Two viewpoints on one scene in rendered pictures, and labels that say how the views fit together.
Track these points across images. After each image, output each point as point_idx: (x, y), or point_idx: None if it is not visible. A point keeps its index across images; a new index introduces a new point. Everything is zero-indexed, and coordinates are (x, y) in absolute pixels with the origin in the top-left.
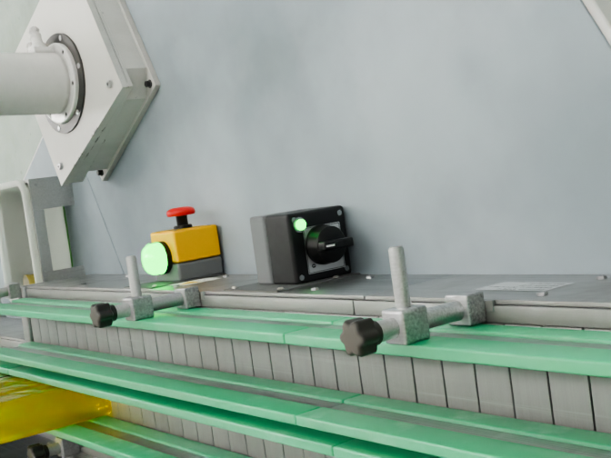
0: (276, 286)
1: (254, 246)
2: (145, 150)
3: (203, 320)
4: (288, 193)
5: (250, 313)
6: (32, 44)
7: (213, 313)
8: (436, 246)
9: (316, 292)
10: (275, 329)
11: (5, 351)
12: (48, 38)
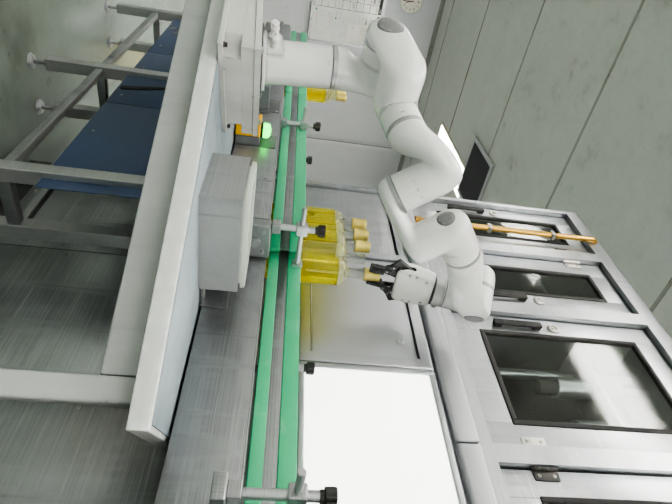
0: (273, 103)
1: (269, 96)
2: None
3: (299, 113)
4: None
5: (288, 108)
6: (278, 33)
7: (289, 116)
8: None
9: (279, 94)
10: (303, 97)
11: (295, 239)
12: (263, 27)
